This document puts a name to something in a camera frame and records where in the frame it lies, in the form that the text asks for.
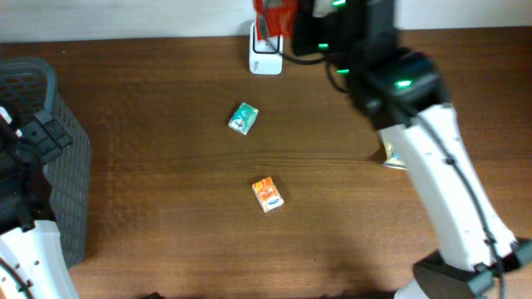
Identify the orange tissue pack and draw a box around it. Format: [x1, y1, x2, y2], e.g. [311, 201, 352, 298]
[252, 177, 284, 213]

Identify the right black cable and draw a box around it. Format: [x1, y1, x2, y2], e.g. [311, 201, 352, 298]
[264, 37, 506, 299]

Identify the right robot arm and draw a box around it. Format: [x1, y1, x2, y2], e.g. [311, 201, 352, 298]
[292, 0, 531, 298]

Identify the white barcode scanner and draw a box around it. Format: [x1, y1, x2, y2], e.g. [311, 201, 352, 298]
[249, 22, 283, 76]

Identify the red snack bag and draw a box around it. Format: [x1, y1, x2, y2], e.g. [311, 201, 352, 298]
[253, 0, 298, 40]

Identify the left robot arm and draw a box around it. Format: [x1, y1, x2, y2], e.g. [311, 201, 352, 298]
[1, 101, 78, 298]

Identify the teal tissue pack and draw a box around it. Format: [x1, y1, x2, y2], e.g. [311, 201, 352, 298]
[228, 102, 259, 135]

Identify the cream snack bag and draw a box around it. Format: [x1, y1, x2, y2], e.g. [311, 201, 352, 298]
[379, 131, 407, 170]

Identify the grey plastic mesh basket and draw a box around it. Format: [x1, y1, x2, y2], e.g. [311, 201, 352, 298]
[1, 57, 91, 267]

